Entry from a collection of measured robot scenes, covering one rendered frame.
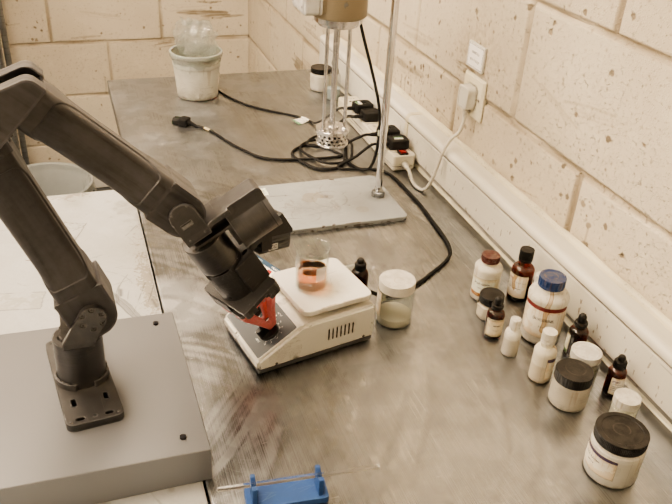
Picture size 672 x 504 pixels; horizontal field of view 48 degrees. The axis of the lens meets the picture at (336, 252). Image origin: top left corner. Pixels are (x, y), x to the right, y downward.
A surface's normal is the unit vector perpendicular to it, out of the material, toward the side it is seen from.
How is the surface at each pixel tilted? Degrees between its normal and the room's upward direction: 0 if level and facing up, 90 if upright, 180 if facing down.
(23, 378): 5
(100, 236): 0
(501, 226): 90
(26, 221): 87
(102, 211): 0
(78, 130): 86
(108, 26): 90
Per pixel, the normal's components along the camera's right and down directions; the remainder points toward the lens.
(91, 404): 0.05, -0.89
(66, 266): 0.35, 0.29
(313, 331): 0.50, 0.47
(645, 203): -0.95, 0.12
